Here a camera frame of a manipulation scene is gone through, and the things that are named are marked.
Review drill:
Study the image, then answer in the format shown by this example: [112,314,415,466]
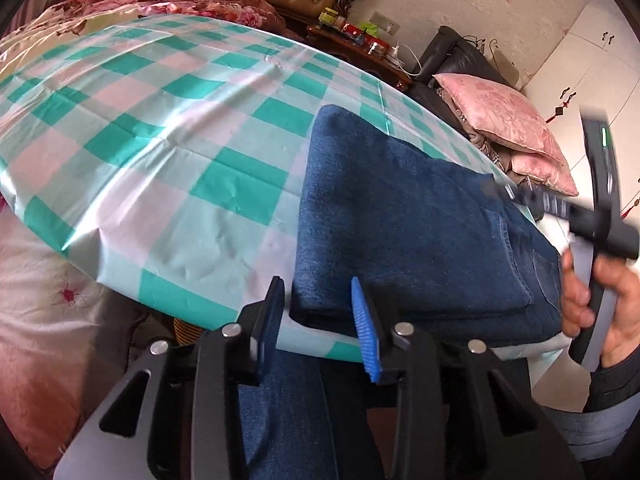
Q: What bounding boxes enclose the dark wooden nightstand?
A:
[302,24,416,92]

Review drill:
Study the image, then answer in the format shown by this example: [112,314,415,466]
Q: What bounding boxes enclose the cream satin bedding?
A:
[0,0,146,56]

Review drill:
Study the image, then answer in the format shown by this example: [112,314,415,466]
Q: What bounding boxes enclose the person's leg in jeans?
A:
[237,347,386,480]

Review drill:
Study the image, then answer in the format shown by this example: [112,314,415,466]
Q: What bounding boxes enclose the large pink pillow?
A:
[432,72,562,162]

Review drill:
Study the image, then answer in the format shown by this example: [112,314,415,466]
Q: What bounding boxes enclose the person's right hand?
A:
[560,249,640,372]

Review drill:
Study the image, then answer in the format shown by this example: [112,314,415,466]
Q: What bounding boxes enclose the person's right forearm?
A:
[542,347,640,466]

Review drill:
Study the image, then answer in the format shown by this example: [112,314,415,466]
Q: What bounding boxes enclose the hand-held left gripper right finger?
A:
[350,276,586,480]

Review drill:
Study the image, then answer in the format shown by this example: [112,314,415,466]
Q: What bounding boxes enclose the wall socket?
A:
[372,10,401,36]

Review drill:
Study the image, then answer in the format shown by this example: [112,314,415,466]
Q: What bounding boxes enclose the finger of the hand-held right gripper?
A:
[480,179,577,222]

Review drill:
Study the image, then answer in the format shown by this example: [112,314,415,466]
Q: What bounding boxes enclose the orange striped cloth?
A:
[171,316,203,347]

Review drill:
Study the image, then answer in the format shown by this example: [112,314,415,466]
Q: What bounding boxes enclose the red knot ornament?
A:
[546,101,577,125]

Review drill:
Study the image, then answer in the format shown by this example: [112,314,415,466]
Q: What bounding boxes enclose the white power strip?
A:
[383,42,407,69]

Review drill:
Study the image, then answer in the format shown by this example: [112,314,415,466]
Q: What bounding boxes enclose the white flowered quilt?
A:
[0,200,171,476]

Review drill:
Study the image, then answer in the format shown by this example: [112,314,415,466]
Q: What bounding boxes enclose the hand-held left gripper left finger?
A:
[52,275,287,480]

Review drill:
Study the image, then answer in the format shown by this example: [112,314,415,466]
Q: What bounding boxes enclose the blue denim pants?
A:
[289,104,568,348]

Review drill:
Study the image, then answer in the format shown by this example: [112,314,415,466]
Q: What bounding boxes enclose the white wardrobe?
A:
[520,2,640,241]

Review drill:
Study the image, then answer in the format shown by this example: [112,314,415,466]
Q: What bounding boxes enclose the green white checked tablecloth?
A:
[0,14,571,363]

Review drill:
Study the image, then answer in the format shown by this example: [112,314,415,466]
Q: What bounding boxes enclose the small pink pillow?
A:
[509,151,579,197]

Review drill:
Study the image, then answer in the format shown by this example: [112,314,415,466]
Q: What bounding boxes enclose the black leather armchair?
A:
[407,25,523,133]

